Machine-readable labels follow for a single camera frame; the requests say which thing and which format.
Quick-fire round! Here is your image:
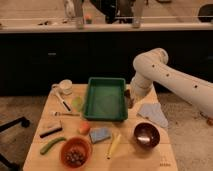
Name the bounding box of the dark metal cup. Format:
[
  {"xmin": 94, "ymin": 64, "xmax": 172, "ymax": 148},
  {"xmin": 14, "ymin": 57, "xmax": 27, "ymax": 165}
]
[{"xmin": 124, "ymin": 89, "xmax": 134, "ymax": 109}]

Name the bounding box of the orange carrot toy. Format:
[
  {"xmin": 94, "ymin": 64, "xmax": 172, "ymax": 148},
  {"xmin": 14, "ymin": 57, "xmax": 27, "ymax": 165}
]
[{"xmin": 78, "ymin": 121, "xmax": 91, "ymax": 135}]

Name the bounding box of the yellow banana toy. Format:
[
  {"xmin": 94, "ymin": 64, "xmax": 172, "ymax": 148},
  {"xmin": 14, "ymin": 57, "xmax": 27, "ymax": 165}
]
[{"xmin": 107, "ymin": 134, "xmax": 121, "ymax": 159}]

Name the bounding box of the silver fork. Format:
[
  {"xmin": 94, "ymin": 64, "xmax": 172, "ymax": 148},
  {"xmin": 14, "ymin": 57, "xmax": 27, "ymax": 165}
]
[{"xmin": 50, "ymin": 111, "xmax": 80, "ymax": 116}]

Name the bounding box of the white black marker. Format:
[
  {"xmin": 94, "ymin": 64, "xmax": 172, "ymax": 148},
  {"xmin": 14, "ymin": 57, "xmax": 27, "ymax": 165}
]
[{"xmin": 53, "ymin": 89, "xmax": 71, "ymax": 112}]

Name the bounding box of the green cucumber toy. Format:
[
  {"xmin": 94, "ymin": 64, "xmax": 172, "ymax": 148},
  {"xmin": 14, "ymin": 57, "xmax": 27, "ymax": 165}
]
[{"xmin": 40, "ymin": 137, "xmax": 67, "ymax": 155}]

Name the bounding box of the green plastic tray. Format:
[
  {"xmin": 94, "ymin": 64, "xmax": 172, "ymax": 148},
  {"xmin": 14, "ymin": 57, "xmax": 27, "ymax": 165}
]
[{"xmin": 83, "ymin": 77, "xmax": 128, "ymax": 122}]

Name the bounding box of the blue sponge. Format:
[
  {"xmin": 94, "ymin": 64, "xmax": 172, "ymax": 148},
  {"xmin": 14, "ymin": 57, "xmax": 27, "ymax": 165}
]
[{"xmin": 89, "ymin": 127, "xmax": 111, "ymax": 144}]

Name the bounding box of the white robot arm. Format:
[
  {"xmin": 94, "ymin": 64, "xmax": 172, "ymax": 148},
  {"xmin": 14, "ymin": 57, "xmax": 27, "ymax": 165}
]
[{"xmin": 130, "ymin": 48, "xmax": 213, "ymax": 119}]

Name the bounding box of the orange bowl with nuts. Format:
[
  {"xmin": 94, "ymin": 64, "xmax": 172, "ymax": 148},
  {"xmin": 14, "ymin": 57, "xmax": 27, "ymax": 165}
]
[{"xmin": 59, "ymin": 137, "xmax": 92, "ymax": 171}]

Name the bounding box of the white mug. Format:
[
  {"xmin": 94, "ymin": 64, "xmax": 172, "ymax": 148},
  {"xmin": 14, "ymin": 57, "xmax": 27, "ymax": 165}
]
[{"xmin": 51, "ymin": 79, "xmax": 72, "ymax": 95}]

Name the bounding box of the black office chair base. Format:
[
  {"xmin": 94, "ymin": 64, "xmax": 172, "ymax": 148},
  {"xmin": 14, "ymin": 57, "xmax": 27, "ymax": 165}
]
[{"xmin": 0, "ymin": 117, "xmax": 30, "ymax": 171}]

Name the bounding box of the light blue cloth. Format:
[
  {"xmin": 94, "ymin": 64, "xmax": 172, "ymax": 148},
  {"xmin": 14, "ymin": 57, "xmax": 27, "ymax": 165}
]
[{"xmin": 138, "ymin": 103, "xmax": 168, "ymax": 128}]

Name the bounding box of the dark brown bowl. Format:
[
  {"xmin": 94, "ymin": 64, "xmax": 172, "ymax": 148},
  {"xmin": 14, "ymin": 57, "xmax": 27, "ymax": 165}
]
[{"xmin": 134, "ymin": 122, "xmax": 160, "ymax": 149}]

